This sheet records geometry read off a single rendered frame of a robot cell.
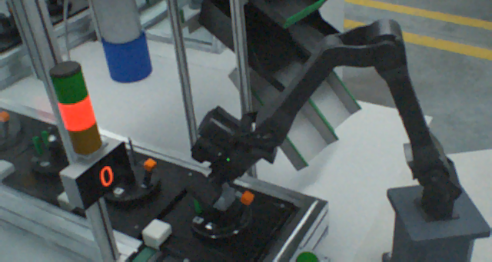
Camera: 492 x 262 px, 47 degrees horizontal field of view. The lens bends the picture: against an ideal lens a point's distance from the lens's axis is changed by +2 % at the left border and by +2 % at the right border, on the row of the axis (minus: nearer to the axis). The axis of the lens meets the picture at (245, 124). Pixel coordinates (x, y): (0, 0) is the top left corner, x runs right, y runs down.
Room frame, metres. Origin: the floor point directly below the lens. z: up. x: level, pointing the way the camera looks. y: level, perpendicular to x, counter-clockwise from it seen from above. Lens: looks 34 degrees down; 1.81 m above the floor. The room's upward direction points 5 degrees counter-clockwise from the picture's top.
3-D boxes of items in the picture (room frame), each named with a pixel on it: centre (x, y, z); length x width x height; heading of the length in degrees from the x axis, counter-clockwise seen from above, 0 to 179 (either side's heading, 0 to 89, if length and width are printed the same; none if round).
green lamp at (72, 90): (0.80, 0.28, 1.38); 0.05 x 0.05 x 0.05
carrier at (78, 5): (2.28, 0.75, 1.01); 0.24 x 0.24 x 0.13; 56
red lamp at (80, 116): (0.80, 0.28, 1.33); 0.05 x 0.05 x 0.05
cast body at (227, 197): (0.90, 0.08, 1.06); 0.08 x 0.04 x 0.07; 57
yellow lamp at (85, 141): (0.80, 0.28, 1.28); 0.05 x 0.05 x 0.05
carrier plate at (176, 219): (0.89, 0.07, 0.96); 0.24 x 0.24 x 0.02; 56
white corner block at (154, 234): (0.86, 0.21, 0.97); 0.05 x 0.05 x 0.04; 56
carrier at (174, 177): (1.03, 0.29, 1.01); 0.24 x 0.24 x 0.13; 56
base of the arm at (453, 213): (0.78, -0.35, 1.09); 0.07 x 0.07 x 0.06; 3
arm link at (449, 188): (0.77, -0.34, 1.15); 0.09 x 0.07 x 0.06; 169
